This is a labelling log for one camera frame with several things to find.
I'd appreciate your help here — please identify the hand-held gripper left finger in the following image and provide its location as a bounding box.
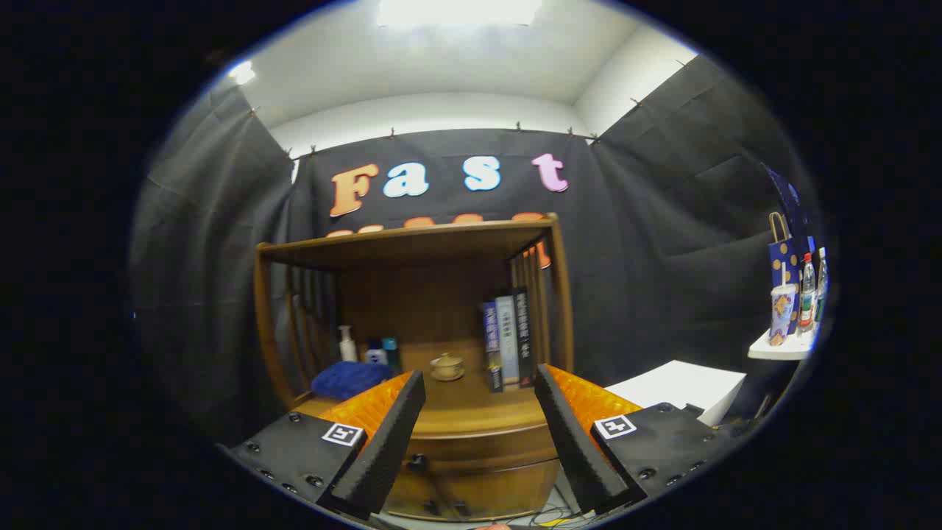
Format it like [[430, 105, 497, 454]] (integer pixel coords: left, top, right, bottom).
[[221, 370, 428, 520]]

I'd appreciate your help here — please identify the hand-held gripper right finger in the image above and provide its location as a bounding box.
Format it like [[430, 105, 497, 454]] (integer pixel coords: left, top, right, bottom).
[[534, 363, 744, 516]]

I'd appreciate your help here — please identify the wooden drawer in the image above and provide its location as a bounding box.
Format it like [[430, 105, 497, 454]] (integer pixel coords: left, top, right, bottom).
[[401, 423, 562, 479]]

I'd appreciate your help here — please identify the wooden countertop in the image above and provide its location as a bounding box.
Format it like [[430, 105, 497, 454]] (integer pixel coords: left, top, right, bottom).
[[294, 353, 549, 437]]

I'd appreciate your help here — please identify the wooden cabinet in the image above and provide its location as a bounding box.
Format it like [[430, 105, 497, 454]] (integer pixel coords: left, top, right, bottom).
[[254, 213, 575, 523]]

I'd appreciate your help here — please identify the blue towel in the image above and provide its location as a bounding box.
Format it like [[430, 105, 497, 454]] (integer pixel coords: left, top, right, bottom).
[[311, 361, 393, 402]]

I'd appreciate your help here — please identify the beige lidded teacup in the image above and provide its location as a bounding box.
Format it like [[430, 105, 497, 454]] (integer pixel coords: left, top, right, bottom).
[[430, 352, 466, 381]]

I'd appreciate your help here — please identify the white box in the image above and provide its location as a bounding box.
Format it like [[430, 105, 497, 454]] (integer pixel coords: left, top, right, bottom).
[[603, 360, 748, 428]]

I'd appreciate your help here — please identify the pale grey book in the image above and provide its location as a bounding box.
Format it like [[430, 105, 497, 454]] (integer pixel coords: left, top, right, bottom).
[[495, 295, 520, 387]]

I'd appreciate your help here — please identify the white shelf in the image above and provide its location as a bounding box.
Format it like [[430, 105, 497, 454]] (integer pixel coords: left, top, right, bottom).
[[748, 324, 818, 361]]

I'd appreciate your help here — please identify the printed paper cup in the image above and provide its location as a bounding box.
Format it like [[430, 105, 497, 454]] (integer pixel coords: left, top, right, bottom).
[[770, 283, 798, 347]]

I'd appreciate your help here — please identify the red label water bottle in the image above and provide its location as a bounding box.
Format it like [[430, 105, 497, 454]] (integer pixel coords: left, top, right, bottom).
[[798, 252, 818, 333]]

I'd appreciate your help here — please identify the green label water bottle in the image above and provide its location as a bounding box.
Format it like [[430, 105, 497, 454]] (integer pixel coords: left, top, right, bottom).
[[814, 247, 829, 325]]

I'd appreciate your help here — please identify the dark blue paper bag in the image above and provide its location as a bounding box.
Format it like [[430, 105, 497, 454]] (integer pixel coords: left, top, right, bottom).
[[762, 163, 819, 258]]

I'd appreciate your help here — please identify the large ceiling light panel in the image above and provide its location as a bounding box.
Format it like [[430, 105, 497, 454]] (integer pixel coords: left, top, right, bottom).
[[377, 0, 543, 29]]

